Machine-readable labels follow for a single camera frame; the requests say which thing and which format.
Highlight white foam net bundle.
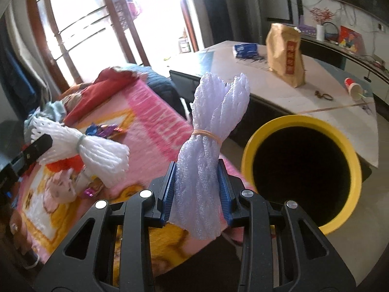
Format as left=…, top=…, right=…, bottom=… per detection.
left=31, top=117, right=130, bottom=188
left=169, top=73, right=251, bottom=240

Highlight yellow rimmed trash bin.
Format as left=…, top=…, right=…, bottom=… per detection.
left=241, top=115, right=363, bottom=235

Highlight red quilt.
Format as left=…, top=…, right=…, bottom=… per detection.
left=61, top=67, right=139, bottom=126

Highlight purple candy wrapper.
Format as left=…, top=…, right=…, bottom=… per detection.
left=85, top=123, right=123, bottom=138

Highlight red paper cup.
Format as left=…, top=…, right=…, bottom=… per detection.
left=344, top=77, right=364, bottom=101

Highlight red picture box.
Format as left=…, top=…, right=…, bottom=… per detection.
left=338, top=26, right=365, bottom=55

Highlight coffee table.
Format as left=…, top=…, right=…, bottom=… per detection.
left=168, top=41, right=379, bottom=167

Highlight brown paper bag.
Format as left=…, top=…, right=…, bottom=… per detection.
left=266, top=23, right=305, bottom=88

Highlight tv cabinet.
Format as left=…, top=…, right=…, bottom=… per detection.
left=301, top=34, right=388, bottom=105

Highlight white vase red flowers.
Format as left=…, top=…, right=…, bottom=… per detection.
left=310, top=7, right=334, bottom=42

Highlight blue tissue pack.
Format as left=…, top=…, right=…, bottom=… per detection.
left=233, top=43, right=258, bottom=59

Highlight pink cartoon blanket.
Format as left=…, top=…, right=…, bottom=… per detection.
left=16, top=78, right=253, bottom=280

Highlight light blue cloth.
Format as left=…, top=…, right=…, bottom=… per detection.
left=24, top=101, right=67, bottom=140

